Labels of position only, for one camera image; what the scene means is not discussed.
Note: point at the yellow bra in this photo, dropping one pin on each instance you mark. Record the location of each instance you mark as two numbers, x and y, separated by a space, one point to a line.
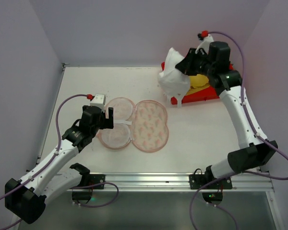
198 83

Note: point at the red plastic tray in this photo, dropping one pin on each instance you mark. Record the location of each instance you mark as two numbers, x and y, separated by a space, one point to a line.
206 94

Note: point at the floral mesh laundry bag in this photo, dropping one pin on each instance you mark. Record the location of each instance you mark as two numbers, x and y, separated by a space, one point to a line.
143 124

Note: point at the white bra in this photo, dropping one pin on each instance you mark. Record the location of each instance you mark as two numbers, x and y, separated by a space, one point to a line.
172 82

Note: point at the aluminium front rail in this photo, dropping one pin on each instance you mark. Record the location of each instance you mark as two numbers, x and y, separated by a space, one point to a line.
180 182

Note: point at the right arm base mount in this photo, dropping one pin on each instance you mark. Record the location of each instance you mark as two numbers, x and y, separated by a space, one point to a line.
199 178

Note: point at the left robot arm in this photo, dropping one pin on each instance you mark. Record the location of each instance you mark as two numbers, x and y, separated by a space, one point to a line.
28 197

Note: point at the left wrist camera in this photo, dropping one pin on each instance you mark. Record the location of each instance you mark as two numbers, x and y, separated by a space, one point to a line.
97 100

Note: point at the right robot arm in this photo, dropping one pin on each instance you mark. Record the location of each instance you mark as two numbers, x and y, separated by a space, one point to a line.
253 151

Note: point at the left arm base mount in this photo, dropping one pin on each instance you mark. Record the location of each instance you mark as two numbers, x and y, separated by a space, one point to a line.
91 182

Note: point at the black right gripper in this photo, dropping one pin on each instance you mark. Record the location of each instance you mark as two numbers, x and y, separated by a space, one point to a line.
192 63

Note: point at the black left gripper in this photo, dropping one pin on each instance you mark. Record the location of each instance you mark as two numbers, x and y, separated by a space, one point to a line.
104 118

